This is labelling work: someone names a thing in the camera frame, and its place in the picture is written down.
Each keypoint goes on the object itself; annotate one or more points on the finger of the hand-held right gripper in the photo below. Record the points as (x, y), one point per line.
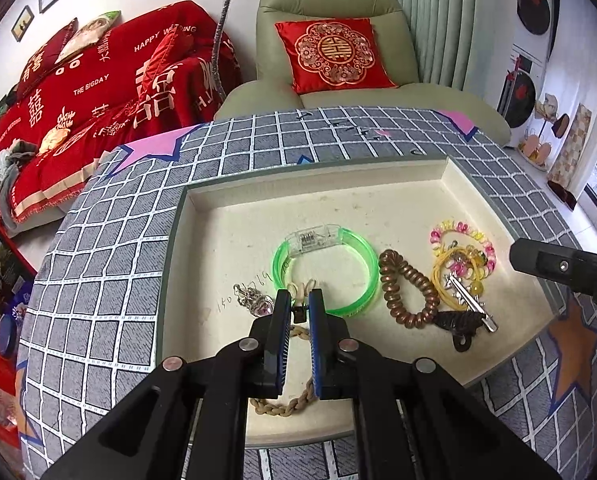
(553, 262)

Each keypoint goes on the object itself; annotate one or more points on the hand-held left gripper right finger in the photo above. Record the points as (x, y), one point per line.
(318, 352)

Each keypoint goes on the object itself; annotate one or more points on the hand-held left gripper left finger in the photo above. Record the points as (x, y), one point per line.
(281, 352)

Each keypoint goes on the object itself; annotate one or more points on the small dark padlock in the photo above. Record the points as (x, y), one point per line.
(299, 314)

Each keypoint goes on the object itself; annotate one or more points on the green transparent bangle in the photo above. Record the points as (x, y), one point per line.
(368, 285)

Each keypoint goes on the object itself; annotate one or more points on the silver metal hair clip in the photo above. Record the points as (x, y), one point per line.
(471, 302)

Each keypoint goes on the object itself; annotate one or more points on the black hair clip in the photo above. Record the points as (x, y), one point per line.
(456, 322)

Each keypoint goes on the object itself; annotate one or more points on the green tray with beige lining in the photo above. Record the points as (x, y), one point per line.
(378, 200)

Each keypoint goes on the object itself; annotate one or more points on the checked folding board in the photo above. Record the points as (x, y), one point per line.
(571, 150)

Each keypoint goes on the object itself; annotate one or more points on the brown wooden ornament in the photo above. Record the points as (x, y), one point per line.
(562, 125)

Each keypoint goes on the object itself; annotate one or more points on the cream decorative flowers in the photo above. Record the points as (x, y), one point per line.
(547, 106)

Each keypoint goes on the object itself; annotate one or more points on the white front-load washing machine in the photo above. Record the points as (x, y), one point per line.
(523, 95)

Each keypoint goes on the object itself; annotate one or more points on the red broom and dustpan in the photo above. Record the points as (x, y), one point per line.
(509, 85)

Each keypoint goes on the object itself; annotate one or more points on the grey checked tablecloth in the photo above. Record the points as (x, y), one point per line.
(103, 260)

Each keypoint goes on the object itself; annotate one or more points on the white tumble dryer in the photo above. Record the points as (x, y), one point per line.
(533, 0)

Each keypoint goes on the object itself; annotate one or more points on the pale green pleated curtain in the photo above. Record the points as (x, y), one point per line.
(443, 20)

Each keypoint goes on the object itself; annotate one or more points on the dark printed box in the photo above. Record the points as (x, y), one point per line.
(1, 270)

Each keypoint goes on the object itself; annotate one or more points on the red embroidered square cushion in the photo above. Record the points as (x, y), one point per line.
(333, 52)

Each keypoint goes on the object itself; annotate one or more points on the red blanket sofa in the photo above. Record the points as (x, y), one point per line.
(103, 85)

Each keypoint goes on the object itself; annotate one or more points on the grey knitted cloth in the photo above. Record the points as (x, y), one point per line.
(1, 175)

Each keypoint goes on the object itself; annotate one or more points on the face print pillow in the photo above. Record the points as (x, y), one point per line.
(88, 35)

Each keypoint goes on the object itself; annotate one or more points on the red pillow with white characters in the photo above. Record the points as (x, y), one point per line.
(43, 57)

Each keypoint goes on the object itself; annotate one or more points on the small framed wall picture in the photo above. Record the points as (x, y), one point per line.
(22, 22)

